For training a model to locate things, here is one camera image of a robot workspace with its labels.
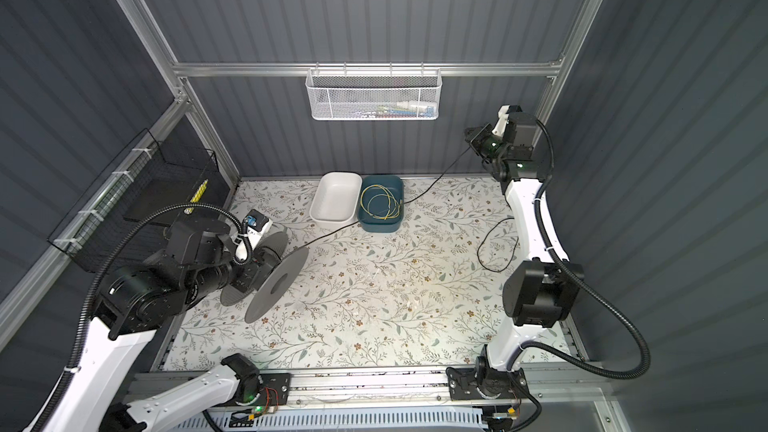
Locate grey foam spool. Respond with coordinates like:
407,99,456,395
220,231,309,323

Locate white plastic bin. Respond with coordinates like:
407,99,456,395
309,172,363,228

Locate black cable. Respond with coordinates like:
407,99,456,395
296,145,520,274

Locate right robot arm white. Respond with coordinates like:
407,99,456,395
465,105,651,398

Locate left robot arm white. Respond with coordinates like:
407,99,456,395
27,206,278,431

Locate yellow strip in basket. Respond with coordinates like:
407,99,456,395
189,179,208,203

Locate black pad in basket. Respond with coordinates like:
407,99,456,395
123,179,196,222

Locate teal plastic bin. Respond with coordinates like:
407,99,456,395
357,175,404,234

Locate white wire mesh basket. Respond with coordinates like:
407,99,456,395
305,69,443,121

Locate black wire basket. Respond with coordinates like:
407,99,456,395
47,129,228,273

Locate yellow cable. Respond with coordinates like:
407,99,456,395
359,184,403,221

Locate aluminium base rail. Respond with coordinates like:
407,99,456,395
170,362,629,431

